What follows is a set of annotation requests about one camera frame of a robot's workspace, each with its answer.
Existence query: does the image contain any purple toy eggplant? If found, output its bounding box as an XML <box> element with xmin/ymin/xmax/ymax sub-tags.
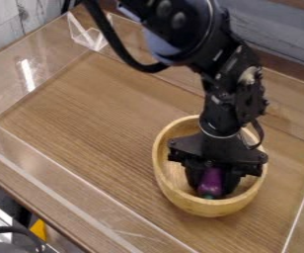
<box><xmin>197</xmin><ymin>167</ymin><xmax>222</xmax><ymax>200</ymax></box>

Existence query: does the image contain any clear acrylic tray wall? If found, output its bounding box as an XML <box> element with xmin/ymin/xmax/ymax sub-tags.
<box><xmin>0</xmin><ymin>127</ymin><xmax>197</xmax><ymax>253</ymax></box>

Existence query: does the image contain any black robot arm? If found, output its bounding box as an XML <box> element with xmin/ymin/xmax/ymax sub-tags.
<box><xmin>84</xmin><ymin>0</ymin><xmax>268</xmax><ymax>199</ymax></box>

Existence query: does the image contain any black cable lower left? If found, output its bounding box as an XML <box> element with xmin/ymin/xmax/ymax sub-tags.
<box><xmin>0</xmin><ymin>224</ymin><xmax>45</xmax><ymax>253</ymax></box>

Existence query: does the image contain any brown wooden bowl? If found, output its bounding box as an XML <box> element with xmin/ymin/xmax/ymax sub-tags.
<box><xmin>152</xmin><ymin>115</ymin><xmax>268</xmax><ymax>217</ymax></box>

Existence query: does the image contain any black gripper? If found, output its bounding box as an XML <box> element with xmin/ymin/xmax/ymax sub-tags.
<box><xmin>168</xmin><ymin>131</ymin><xmax>268</xmax><ymax>196</ymax></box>

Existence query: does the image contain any clear acrylic corner bracket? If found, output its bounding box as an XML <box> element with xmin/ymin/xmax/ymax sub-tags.
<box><xmin>66</xmin><ymin>12</ymin><xmax>110</xmax><ymax>52</ymax></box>

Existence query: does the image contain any yellow label on equipment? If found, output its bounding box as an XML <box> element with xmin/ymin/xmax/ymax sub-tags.
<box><xmin>30</xmin><ymin>218</ymin><xmax>49</xmax><ymax>241</ymax></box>

